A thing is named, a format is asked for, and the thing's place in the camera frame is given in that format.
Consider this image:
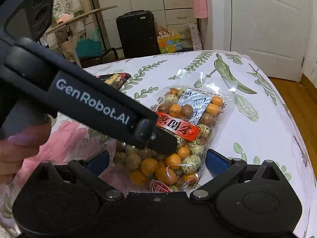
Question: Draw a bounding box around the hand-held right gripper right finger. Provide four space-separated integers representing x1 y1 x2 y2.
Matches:
189 149 286 202

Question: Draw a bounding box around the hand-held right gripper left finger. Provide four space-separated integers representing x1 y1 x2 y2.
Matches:
32 150 125 203

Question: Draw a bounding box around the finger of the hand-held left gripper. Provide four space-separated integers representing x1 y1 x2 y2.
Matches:
148 126 179 157

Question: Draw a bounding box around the clear coated peanut bag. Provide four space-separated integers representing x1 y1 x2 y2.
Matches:
113 70 239 194

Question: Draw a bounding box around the brown print snack packet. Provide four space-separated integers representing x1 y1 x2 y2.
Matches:
95 72 132 91

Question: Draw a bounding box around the person's left hand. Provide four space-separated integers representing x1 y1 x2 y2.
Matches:
0 122 53 187

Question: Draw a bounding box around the teal bag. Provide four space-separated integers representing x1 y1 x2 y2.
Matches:
76 28 103 59

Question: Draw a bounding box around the brown cardboard sheet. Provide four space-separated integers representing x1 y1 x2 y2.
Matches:
44 5 118 36

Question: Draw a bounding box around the black suitcase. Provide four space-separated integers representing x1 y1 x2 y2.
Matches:
116 10 160 59

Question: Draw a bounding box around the colourful cardboard box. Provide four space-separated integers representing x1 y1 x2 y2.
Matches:
156 27 184 54

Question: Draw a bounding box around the white plastic bag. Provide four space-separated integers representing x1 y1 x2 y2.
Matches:
189 23 202 51

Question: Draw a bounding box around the white door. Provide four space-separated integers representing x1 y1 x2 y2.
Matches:
229 0 317 82

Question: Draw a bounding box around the pink paper bag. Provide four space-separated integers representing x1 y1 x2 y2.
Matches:
192 0 209 19

